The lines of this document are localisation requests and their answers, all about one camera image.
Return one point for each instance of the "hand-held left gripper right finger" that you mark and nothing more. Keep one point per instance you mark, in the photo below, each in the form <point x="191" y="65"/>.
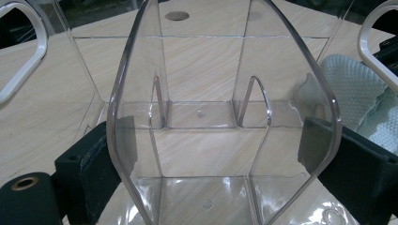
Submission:
<point x="359" y="175"/>

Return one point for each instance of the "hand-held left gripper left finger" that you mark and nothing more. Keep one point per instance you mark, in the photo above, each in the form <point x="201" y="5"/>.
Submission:
<point x="90" y="175"/>

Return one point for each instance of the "light blue cleaning cloth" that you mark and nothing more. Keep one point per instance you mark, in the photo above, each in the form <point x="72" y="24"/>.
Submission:
<point x="353" y="90"/>

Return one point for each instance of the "clear acrylic organizer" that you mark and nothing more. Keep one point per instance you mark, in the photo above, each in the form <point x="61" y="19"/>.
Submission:
<point x="200" y="140"/>

